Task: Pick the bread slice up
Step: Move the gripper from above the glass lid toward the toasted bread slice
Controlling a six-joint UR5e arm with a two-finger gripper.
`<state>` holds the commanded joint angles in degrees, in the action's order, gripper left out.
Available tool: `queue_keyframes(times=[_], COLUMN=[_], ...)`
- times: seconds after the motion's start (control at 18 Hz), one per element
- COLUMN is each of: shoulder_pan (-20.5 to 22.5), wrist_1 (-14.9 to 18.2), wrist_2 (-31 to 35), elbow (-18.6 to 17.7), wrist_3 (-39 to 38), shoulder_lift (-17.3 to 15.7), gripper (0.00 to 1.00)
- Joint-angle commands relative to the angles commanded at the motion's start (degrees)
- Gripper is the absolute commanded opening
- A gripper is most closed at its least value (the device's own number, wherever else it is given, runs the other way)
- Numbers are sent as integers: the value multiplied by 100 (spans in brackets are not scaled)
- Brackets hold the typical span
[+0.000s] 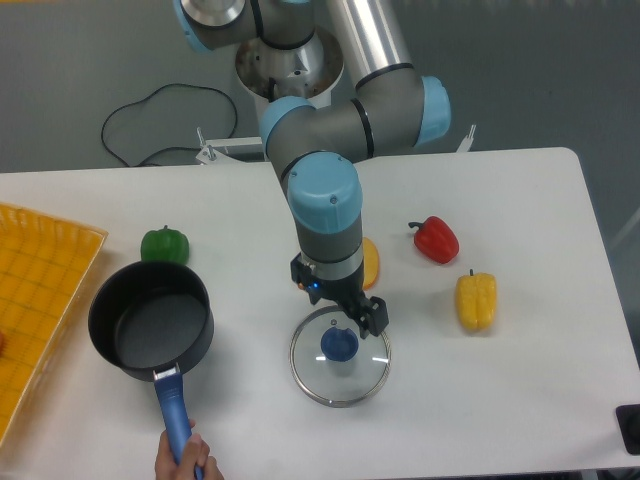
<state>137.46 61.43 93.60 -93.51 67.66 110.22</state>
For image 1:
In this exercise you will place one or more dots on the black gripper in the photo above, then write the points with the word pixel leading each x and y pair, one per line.
pixel 328 282

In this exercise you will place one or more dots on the black saucepan blue handle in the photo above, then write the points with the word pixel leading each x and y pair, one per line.
pixel 153 320

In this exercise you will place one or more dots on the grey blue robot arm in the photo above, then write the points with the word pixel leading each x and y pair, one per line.
pixel 321 120

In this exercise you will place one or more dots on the person's hand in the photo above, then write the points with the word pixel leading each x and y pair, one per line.
pixel 196 454

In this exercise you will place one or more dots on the glass lid blue knob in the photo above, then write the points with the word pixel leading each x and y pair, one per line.
pixel 332 364

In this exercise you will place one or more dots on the red toy bell pepper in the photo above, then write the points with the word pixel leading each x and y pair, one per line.
pixel 435 239

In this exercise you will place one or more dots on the yellow toy bell pepper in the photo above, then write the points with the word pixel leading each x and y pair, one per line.
pixel 476 300

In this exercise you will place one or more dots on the green toy bell pepper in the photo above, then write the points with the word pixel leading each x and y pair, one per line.
pixel 165 244

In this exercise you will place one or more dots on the black device at table edge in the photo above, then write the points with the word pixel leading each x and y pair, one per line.
pixel 628 418

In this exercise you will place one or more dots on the yellow plastic basket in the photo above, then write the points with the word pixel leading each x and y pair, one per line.
pixel 44 263

